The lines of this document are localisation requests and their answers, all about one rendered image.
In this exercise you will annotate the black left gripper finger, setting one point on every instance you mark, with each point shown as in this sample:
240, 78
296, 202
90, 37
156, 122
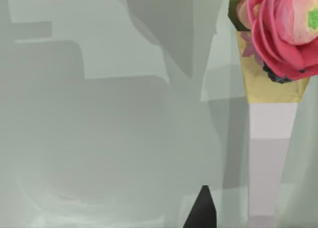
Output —
203, 210

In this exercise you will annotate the pink flower bouquet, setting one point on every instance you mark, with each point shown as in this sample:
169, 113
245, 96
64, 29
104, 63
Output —
273, 64

